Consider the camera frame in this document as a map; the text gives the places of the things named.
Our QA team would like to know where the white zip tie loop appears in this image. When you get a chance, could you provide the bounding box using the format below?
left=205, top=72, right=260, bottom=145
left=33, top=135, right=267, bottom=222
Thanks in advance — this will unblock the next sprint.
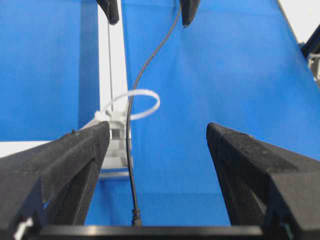
left=82, top=89, right=161, bottom=129

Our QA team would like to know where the black table edge frame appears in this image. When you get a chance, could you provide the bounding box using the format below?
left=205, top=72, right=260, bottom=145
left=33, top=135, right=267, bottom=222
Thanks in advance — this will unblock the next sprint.
left=299, top=28, right=320, bottom=59

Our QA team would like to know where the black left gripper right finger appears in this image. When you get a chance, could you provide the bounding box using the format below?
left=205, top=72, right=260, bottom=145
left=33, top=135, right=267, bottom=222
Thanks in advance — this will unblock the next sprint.
left=206, top=122, right=320, bottom=240

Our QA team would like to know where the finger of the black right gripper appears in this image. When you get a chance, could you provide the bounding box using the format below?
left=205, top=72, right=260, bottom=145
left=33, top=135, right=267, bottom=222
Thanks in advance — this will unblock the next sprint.
left=96, top=0, right=120, bottom=25
left=180, top=0, right=200, bottom=27

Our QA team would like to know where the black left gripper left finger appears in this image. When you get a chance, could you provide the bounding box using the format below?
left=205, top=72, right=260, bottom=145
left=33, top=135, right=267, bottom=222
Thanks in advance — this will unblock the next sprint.
left=0, top=121, right=110, bottom=240

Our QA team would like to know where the aluminium extrusion frame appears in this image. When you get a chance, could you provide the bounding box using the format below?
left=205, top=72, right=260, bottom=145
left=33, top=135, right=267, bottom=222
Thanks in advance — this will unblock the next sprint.
left=0, top=7, right=135, bottom=180

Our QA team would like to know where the black usb cable wire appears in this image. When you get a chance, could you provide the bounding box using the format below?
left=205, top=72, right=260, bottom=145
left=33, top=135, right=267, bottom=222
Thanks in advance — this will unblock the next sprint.
left=125, top=4, right=182, bottom=227

